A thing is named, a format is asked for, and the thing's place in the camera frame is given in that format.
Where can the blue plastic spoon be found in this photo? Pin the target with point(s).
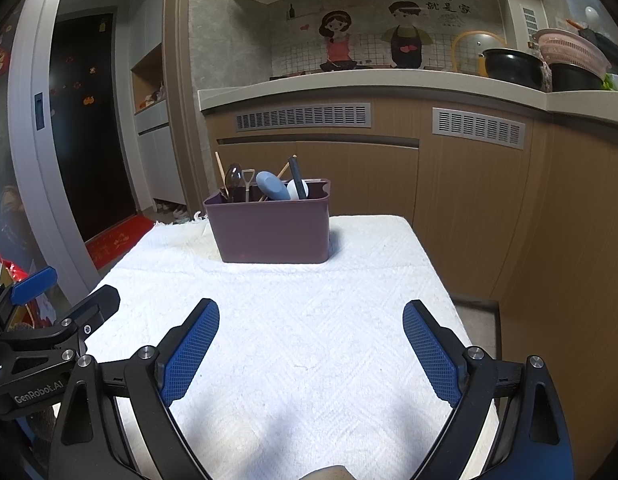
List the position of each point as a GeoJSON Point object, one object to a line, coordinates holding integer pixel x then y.
{"type": "Point", "coordinates": [271, 185]}

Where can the green vegetables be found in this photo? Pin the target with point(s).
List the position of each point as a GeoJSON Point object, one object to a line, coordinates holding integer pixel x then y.
{"type": "Point", "coordinates": [616, 82]}

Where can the white wall appliance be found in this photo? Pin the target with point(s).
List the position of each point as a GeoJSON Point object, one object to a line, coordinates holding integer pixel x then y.
{"type": "Point", "coordinates": [519, 0]}

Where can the cartoon couple wall sticker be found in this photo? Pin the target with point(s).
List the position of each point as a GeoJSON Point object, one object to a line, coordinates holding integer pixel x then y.
{"type": "Point", "coordinates": [339, 35]}

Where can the white-framed sliding door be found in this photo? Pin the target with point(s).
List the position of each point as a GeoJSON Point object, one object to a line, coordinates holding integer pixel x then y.
{"type": "Point", "coordinates": [26, 160]}

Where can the pair of white shoes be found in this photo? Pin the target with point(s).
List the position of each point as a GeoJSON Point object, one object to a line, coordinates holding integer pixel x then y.
{"type": "Point", "coordinates": [169, 206]}

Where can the tan rounded object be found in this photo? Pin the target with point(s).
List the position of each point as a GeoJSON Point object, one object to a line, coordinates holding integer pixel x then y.
{"type": "Point", "coordinates": [329, 474]}

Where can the red doormat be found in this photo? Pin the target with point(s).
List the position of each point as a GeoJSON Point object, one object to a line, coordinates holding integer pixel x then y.
{"type": "Point", "coordinates": [114, 242]}

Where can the short grey vent grille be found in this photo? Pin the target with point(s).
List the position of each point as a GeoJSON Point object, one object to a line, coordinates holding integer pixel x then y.
{"type": "Point", "coordinates": [479, 127]}

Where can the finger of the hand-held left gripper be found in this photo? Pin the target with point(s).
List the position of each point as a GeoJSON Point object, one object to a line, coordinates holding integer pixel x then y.
{"type": "Point", "coordinates": [34, 285]}
{"type": "Point", "coordinates": [99, 305]}

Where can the red gift bag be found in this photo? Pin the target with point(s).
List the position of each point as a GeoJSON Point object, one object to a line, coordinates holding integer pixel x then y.
{"type": "Point", "coordinates": [1, 262]}

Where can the purple plastic utensil holder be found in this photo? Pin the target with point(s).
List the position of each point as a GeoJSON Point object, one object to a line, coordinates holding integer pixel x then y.
{"type": "Point", "coordinates": [269, 230]}

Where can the black cooking pot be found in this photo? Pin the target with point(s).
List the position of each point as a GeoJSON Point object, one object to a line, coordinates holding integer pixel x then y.
{"type": "Point", "coordinates": [511, 67]}

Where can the white ceramic spoon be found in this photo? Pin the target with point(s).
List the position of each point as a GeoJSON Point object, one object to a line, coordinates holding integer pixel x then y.
{"type": "Point", "coordinates": [292, 191]}

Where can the beige kitchen countertop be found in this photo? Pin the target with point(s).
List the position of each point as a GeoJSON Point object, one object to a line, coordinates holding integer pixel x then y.
{"type": "Point", "coordinates": [364, 82]}

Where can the wooden chopstick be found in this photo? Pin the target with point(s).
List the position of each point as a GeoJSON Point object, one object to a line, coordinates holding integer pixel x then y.
{"type": "Point", "coordinates": [219, 167]}
{"type": "Point", "coordinates": [285, 169]}

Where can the black pot under colander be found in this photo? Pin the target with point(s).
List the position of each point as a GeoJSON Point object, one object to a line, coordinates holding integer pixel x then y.
{"type": "Point", "coordinates": [574, 80]}

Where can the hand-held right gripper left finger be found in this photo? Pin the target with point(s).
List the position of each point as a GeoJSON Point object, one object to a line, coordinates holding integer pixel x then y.
{"type": "Point", "coordinates": [189, 355]}

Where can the yellow-rimmed glass lid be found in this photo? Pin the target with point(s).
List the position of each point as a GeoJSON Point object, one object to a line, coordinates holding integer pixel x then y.
{"type": "Point", "coordinates": [481, 42]}

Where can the white ladle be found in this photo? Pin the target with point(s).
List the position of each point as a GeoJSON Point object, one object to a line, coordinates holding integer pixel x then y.
{"type": "Point", "coordinates": [591, 14]}

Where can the black entrance door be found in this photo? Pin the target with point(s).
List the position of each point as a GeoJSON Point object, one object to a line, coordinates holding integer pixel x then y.
{"type": "Point", "coordinates": [89, 135]}

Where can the long grey vent grille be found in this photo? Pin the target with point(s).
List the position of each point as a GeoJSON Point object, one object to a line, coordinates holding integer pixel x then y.
{"type": "Point", "coordinates": [304, 116]}

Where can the pink plastic colander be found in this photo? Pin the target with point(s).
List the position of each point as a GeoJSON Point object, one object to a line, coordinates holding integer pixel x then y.
{"type": "Point", "coordinates": [569, 50]}

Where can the dark metal utensil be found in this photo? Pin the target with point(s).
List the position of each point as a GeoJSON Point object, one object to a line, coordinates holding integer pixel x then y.
{"type": "Point", "coordinates": [296, 175]}

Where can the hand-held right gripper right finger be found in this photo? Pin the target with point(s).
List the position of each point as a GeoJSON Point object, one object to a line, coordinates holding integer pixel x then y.
{"type": "Point", "coordinates": [434, 355]}

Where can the white shoe cabinet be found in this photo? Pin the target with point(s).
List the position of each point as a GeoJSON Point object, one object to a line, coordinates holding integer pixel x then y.
{"type": "Point", "coordinates": [156, 160]}

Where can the wooden kitchen cabinet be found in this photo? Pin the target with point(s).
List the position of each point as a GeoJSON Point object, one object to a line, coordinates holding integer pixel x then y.
{"type": "Point", "coordinates": [464, 200]}

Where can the white textured towel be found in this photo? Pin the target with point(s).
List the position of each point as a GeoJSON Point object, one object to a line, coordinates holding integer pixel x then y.
{"type": "Point", "coordinates": [299, 320]}

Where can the pair of patterned sneakers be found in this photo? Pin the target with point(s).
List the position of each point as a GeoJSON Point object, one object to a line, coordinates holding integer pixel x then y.
{"type": "Point", "coordinates": [180, 215]}

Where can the shovel-shaped metal spoon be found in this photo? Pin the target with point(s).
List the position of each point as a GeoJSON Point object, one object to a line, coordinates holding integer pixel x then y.
{"type": "Point", "coordinates": [247, 192]}

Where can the shelf clutter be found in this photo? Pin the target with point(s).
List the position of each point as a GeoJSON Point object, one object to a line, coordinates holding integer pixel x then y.
{"type": "Point", "coordinates": [154, 97]}

